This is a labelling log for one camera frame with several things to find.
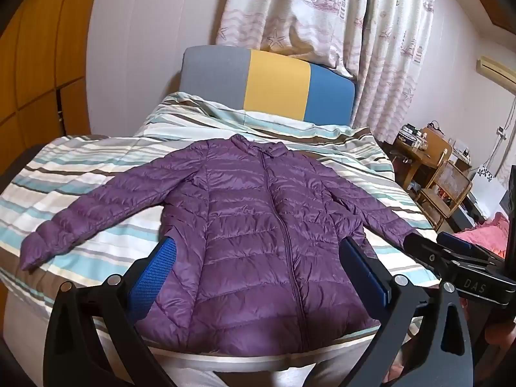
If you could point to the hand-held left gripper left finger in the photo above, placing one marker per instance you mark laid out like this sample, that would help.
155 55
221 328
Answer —
155 274

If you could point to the wooden wardrobe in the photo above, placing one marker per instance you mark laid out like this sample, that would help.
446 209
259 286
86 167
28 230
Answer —
40 68

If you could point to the person's right hand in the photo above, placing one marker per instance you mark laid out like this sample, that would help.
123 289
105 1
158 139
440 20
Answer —
502 335

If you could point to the pink cloth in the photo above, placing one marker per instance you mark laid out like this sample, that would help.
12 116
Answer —
487 232

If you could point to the grey yellow blue headboard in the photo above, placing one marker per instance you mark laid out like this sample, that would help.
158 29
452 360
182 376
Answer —
278 80

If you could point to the striped bed blanket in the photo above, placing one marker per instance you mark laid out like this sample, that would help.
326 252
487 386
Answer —
80 161

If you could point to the wooden wicker chair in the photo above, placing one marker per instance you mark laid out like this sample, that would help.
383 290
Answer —
453 185

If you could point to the wall air conditioner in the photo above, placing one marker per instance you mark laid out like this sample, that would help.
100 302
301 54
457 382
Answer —
498 70

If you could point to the dark round tin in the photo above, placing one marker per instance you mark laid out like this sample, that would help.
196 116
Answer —
408 136

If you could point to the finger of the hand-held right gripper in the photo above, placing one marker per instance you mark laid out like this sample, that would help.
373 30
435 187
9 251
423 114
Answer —
427 252
457 244

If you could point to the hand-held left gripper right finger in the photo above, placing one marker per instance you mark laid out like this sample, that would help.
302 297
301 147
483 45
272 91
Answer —
365 278

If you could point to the ship print curtain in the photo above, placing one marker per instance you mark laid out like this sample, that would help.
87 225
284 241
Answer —
322 8

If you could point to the purple quilted down jacket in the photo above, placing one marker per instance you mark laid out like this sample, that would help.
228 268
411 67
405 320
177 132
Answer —
262 229

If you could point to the wooden desk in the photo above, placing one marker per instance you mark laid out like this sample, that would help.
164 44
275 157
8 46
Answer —
433 141

